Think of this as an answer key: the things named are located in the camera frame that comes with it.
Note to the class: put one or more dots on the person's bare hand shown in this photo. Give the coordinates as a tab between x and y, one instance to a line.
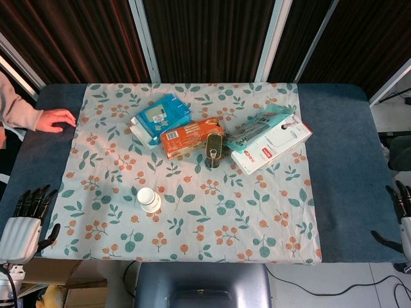
56	120

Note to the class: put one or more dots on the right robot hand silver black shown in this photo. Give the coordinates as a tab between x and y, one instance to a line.
406	231

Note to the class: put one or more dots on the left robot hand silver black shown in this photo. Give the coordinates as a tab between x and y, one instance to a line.
19	237

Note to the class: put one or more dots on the white paper cup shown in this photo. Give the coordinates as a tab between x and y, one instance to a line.
149	200

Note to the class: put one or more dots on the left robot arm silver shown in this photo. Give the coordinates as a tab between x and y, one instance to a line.
6	285

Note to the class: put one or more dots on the person's forearm beige sleeve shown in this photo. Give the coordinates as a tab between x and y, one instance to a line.
16	106

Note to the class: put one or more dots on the brown cardboard box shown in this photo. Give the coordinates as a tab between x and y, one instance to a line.
67	282

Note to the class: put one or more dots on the yellow plush toy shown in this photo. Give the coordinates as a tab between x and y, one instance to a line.
51	296

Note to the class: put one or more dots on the blue plastic packet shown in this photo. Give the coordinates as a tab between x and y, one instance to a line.
160	117

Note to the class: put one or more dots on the orange cardboard box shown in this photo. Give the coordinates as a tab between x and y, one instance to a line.
189	136

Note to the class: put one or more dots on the white red product box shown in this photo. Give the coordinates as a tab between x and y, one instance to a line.
273	144

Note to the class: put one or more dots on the dark green tin can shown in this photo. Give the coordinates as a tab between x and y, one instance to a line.
214	150

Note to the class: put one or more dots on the dark brown curtain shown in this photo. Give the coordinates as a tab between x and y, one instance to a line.
208	35

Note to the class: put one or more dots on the floral print tablecloth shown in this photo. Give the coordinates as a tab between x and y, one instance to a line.
205	211

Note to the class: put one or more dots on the teal plastic bag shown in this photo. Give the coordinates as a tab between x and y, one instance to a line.
257	123

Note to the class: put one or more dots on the white partition frame post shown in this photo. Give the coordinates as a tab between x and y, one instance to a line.
390	83
22	73
276	41
146	41

